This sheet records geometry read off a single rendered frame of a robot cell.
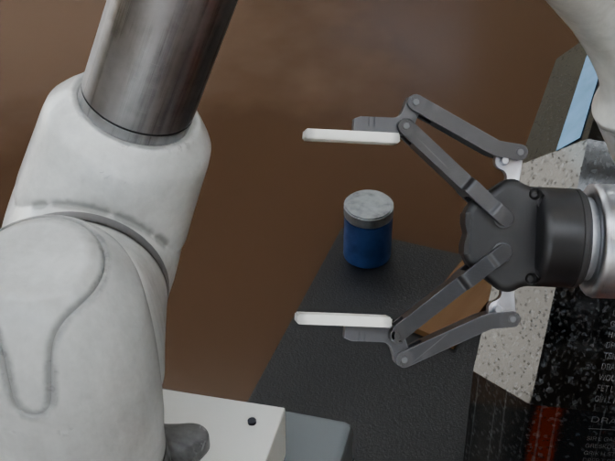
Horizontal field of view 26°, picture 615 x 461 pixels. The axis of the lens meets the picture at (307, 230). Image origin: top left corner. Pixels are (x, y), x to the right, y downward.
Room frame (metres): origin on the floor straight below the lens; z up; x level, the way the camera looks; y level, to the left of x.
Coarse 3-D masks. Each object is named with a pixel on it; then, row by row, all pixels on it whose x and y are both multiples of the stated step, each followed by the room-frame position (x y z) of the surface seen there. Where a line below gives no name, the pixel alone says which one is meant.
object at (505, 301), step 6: (504, 294) 0.74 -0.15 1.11; (510, 294) 0.74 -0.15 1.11; (492, 300) 0.74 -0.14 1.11; (498, 300) 0.74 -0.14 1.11; (504, 300) 0.74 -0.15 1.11; (510, 300) 0.74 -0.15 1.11; (486, 306) 0.74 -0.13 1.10; (492, 306) 0.74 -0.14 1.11; (498, 306) 0.73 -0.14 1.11; (504, 306) 0.74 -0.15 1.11; (510, 306) 0.74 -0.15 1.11; (486, 312) 0.74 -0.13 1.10
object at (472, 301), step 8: (472, 288) 1.96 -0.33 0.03; (480, 288) 1.96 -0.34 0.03; (488, 288) 1.96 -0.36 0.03; (464, 296) 1.94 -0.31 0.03; (472, 296) 1.94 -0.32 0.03; (480, 296) 1.94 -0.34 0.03; (488, 296) 1.94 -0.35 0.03; (456, 304) 1.92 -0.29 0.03; (464, 304) 1.92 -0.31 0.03; (472, 304) 1.92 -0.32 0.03; (480, 304) 1.92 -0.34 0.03; (440, 312) 1.89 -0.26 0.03; (448, 312) 1.89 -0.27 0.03; (456, 312) 1.89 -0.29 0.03; (464, 312) 1.89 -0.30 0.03; (472, 312) 1.89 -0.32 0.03; (432, 320) 1.87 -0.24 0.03; (440, 320) 1.87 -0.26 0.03; (448, 320) 1.87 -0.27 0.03; (456, 320) 1.87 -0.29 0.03; (424, 328) 1.85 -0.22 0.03; (432, 328) 1.85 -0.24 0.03; (440, 328) 1.85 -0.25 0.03; (424, 336) 1.84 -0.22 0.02
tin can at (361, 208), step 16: (368, 192) 2.12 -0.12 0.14; (352, 208) 2.07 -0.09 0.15; (368, 208) 2.07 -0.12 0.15; (384, 208) 2.07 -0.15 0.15; (352, 224) 2.05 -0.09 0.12; (368, 224) 2.04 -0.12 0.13; (384, 224) 2.05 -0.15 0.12; (352, 240) 2.05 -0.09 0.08; (368, 240) 2.04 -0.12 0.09; (384, 240) 2.05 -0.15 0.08; (352, 256) 2.05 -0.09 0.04; (368, 256) 2.04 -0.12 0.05; (384, 256) 2.05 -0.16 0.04
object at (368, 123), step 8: (400, 112) 0.83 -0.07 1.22; (408, 112) 0.82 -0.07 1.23; (352, 120) 0.82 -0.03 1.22; (360, 120) 0.81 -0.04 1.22; (368, 120) 0.81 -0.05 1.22; (376, 120) 0.81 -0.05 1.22; (384, 120) 0.82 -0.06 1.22; (392, 120) 0.82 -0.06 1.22; (352, 128) 0.82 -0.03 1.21; (360, 128) 0.81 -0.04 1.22; (368, 128) 0.81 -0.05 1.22; (376, 128) 0.81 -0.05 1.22; (384, 128) 0.81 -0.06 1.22; (392, 128) 0.81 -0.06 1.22
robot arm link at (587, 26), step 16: (560, 0) 0.83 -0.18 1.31; (576, 0) 0.83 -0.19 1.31; (592, 0) 0.84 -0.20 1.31; (608, 0) 0.85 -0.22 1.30; (560, 16) 0.87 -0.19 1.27; (576, 16) 0.85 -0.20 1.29; (592, 16) 0.85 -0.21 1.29; (608, 16) 0.86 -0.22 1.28; (576, 32) 0.89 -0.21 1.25; (592, 32) 0.87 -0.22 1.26; (608, 32) 0.88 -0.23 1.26; (592, 48) 0.90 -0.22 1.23; (608, 48) 0.89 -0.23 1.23; (592, 64) 0.92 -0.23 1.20; (608, 64) 0.90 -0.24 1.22; (608, 80) 0.91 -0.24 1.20; (608, 96) 0.91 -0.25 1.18; (592, 112) 0.93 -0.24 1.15; (608, 112) 0.91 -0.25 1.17; (608, 128) 0.90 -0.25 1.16; (608, 144) 0.90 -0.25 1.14
